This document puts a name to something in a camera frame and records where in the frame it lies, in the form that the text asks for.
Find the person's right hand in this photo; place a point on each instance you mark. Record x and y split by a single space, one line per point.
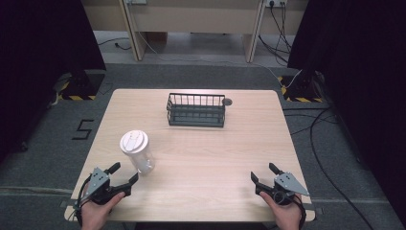
285 214

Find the round grey table grommet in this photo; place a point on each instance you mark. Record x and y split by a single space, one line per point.
227 102

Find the clear plastic cup white lid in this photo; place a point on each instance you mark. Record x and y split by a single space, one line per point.
138 152

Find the person's left hand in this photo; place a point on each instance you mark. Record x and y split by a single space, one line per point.
95 213

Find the stand base with striped tape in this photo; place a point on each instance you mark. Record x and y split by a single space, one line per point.
81 87
301 92

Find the white wall socket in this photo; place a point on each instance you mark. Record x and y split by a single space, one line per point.
276 3

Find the light wooden desk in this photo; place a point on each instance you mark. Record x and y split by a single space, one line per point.
194 19

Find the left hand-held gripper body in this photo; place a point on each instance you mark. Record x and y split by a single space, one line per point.
97 182

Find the black curtain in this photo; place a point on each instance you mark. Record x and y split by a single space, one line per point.
360 80
41 64

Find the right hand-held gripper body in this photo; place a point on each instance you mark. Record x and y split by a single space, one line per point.
285 185

